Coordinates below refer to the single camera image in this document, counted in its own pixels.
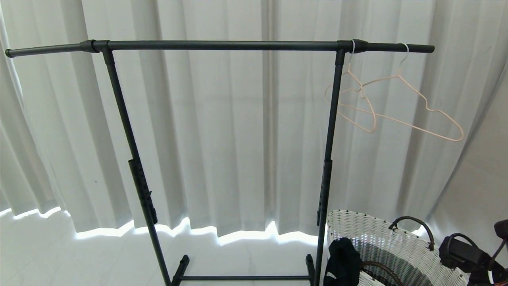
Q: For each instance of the black garment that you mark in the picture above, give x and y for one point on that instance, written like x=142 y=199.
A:
x=341 y=262

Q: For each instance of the white laundry basket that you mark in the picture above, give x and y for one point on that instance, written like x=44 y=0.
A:
x=381 y=242

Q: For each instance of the pink clothes hanger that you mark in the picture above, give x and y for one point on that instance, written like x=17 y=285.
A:
x=374 y=119
x=416 y=128

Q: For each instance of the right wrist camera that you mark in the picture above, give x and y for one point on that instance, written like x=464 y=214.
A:
x=462 y=254

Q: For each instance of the black clothes rack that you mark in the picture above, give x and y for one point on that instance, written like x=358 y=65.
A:
x=222 y=45

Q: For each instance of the white curtain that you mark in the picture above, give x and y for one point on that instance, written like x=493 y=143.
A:
x=222 y=139

